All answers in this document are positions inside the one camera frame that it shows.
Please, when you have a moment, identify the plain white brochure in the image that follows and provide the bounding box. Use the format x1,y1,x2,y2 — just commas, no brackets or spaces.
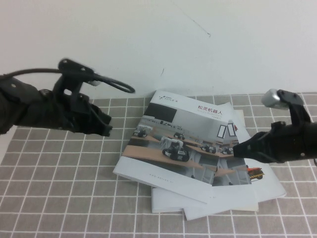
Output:
183,207,256,221

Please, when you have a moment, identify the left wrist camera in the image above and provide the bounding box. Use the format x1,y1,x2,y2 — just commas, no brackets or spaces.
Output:
57,58,100,87

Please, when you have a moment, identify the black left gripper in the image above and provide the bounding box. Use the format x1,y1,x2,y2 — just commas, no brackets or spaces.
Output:
39,89,114,137

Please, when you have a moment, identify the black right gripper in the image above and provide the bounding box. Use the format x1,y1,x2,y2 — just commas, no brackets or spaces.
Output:
233,120,308,164

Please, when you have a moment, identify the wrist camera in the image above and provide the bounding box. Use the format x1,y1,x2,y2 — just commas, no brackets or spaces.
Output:
261,88,310,123
57,58,100,87

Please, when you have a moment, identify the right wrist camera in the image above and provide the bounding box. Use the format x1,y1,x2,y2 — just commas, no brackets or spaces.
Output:
261,88,310,123

